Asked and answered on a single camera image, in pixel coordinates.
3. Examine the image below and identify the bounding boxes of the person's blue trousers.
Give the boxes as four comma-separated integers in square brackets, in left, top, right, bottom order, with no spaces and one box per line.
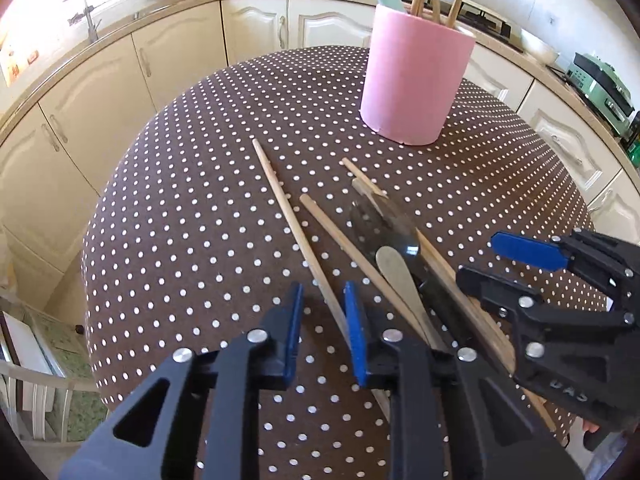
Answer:
[582,432,632,480]

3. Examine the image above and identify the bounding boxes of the chrome kitchen faucet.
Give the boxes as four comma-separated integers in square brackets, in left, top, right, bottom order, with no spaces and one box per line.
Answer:
[64,0,103,43]

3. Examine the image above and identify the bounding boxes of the white chair with green cushion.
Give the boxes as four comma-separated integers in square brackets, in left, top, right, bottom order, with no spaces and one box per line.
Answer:
[0,305,108,443]

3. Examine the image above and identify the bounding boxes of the brown polka dot tablecloth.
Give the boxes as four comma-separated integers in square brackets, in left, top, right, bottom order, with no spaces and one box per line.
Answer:
[81,46,608,480]

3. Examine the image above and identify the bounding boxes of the white bowl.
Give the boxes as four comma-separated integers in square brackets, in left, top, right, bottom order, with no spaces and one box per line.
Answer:
[520,27,561,64]

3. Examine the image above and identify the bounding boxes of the small wooden spoon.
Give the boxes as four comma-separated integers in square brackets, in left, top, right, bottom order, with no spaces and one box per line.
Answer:
[376,246,448,353]

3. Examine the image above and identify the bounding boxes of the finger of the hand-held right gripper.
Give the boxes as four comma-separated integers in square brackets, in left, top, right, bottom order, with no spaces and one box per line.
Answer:
[455,265,628,363]
[490,229,640,322]

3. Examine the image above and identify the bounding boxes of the green electric cooker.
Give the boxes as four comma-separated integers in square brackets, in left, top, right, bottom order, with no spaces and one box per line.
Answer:
[565,51,636,136]

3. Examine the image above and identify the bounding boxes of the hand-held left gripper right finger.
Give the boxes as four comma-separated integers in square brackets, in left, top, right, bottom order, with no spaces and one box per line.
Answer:
[343,281,585,480]

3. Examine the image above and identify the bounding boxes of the black spoon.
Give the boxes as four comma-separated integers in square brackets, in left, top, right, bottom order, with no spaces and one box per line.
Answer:
[348,201,468,356]

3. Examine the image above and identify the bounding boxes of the black gas stove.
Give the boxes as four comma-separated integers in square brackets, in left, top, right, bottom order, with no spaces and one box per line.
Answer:
[342,0,513,40]

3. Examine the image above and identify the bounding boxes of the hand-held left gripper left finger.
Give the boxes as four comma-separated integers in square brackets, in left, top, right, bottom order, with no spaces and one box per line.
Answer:
[59,281,306,480]

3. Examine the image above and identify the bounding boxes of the pink cup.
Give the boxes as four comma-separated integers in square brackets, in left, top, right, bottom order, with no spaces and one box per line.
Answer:
[360,4,476,147]

